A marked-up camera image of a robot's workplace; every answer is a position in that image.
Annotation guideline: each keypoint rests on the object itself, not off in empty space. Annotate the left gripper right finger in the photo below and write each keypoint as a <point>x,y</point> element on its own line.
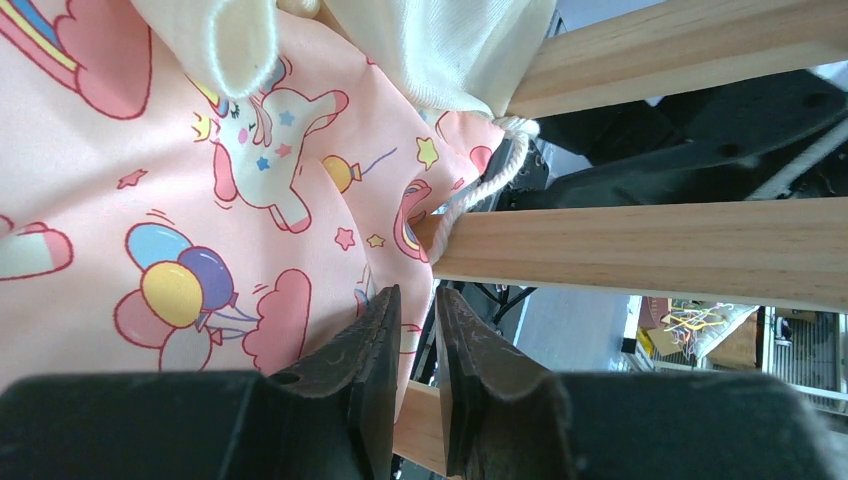
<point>505,416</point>

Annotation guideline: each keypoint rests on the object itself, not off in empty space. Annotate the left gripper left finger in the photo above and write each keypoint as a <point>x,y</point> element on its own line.
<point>328,416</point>

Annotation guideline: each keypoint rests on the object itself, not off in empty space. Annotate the pink patterned bed cushion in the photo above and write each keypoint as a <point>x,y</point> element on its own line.
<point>209,185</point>

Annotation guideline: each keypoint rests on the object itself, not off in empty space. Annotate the wooden pet bed frame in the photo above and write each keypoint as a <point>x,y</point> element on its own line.
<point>776,252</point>

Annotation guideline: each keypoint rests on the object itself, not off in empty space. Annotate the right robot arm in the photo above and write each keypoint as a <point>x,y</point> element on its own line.
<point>777,136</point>

